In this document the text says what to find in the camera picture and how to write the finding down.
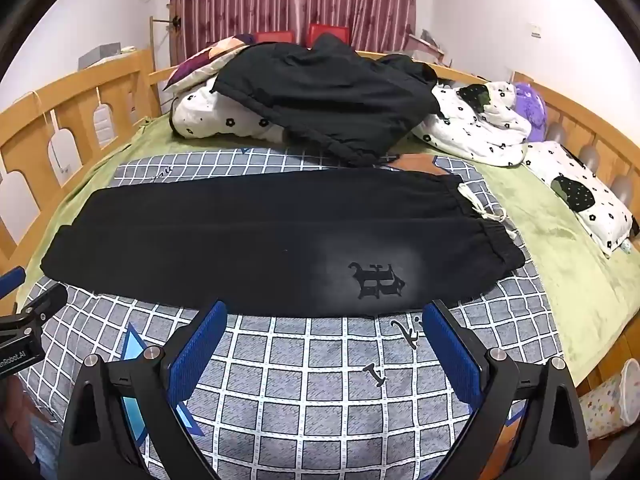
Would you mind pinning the white flower print quilt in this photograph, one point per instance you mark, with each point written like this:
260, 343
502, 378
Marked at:
470, 125

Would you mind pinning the pile of black clothes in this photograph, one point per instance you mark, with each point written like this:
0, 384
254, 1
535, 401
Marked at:
325, 90

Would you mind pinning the black pants with emblem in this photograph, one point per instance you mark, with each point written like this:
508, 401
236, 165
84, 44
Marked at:
225, 250

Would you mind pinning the purple plush toy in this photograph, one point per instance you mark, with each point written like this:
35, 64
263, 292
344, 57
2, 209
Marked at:
532, 110

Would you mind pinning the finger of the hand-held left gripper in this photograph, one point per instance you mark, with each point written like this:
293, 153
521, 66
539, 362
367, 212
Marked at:
12, 281
45, 302

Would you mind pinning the wooden rack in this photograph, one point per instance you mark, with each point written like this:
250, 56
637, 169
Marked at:
151, 35

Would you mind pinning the purple patterned pillow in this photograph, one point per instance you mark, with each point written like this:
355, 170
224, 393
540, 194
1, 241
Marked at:
200, 67

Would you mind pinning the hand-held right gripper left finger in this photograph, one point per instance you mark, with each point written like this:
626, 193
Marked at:
197, 355

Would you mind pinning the red box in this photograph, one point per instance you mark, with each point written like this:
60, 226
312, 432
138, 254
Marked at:
320, 32
274, 37

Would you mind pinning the white wall socket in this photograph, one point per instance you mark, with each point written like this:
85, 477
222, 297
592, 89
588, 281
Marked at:
536, 31

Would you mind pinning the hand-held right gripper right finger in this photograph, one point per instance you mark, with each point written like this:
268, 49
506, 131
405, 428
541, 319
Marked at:
450, 355

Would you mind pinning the grey box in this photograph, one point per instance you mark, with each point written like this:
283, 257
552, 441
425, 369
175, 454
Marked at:
100, 56

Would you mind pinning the star print bag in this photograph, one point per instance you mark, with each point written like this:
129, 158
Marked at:
610, 400

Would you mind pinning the wooden bed frame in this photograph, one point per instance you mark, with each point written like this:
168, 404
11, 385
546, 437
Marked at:
75, 85

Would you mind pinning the white flower print pillow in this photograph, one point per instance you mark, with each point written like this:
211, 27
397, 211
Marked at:
215, 115
600, 210

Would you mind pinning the grey checked blanket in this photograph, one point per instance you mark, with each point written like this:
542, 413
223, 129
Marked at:
310, 385

